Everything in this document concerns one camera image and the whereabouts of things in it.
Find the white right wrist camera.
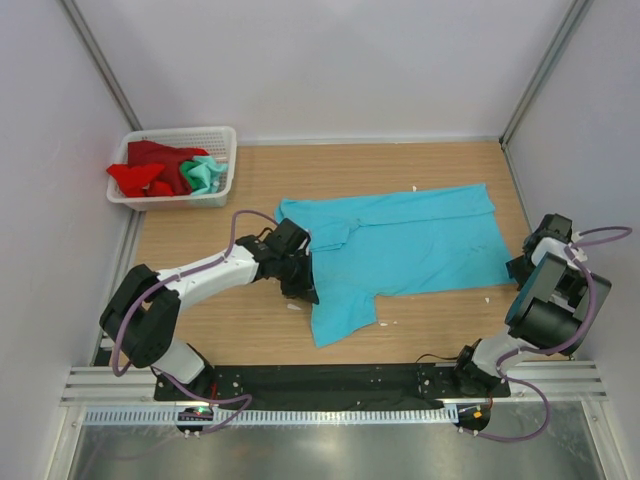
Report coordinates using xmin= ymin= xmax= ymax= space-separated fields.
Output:
xmin=565 ymin=232 xmax=588 ymax=264

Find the blue t shirt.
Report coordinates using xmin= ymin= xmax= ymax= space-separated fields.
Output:
xmin=274 ymin=184 xmax=511 ymax=348

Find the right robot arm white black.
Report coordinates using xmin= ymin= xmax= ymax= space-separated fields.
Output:
xmin=450 ymin=214 xmax=612 ymax=396

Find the grey slotted cable duct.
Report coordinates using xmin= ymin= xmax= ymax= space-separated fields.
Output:
xmin=83 ymin=405 xmax=458 ymax=427

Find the white plastic laundry basket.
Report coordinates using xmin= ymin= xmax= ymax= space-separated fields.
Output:
xmin=106 ymin=126 xmax=237 ymax=211

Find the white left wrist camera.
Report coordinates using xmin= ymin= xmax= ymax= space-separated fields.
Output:
xmin=300 ymin=229 xmax=311 ymax=251

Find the dark red t shirt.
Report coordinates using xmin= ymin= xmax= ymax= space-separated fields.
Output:
xmin=127 ymin=140 xmax=208 ymax=197

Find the aluminium corner post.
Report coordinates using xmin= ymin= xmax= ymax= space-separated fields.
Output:
xmin=499 ymin=0 xmax=594 ymax=151
xmin=57 ymin=0 xmax=142 ymax=131

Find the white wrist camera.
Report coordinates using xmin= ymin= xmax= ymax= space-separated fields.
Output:
xmin=300 ymin=229 xmax=311 ymax=251
xmin=565 ymin=232 xmax=588 ymax=264

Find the right aluminium corner post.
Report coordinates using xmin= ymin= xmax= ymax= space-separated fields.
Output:
xmin=499 ymin=0 xmax=594 ymax=151

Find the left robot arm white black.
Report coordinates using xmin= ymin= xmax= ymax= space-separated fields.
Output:
xmin=99 ymin=219 xmax=319 ymax=400

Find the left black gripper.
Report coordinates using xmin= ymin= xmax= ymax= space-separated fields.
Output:
xmin=276 ymin=251 xmax=319 ymax=304

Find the left aluminium corner post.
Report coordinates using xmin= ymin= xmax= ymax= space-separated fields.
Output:
xmin=57 ymin=0 xmax=142 ymax=131

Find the mint green t shirt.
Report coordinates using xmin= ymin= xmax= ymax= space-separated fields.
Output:
xmin=179 ymin=155 xmax=228 ymax=196

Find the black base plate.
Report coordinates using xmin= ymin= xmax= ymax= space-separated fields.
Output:
xmin=152 ymin=363 xmax=510 ymax=412

